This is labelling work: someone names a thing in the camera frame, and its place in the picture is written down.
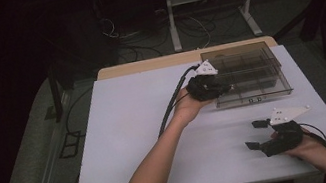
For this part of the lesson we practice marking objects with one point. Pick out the person's right hand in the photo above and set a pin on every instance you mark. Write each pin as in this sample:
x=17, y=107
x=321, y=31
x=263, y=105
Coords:
x=309, y=148

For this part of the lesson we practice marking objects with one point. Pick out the wooden table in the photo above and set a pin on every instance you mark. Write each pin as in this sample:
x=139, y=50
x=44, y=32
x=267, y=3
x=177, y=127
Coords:
x=152, y=63

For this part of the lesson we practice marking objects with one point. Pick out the white table board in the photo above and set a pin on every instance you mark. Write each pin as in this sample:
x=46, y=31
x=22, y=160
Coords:
x=127, y=111

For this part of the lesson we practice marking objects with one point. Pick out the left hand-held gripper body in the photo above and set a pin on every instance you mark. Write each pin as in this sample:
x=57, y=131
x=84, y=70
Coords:
x=204, y=87

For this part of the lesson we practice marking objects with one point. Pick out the person's left hand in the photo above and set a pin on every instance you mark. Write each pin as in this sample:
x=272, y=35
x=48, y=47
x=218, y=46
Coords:
x=187, y=107

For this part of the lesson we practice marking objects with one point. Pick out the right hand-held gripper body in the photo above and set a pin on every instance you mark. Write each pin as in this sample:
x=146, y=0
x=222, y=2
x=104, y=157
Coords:
x=287, y=139

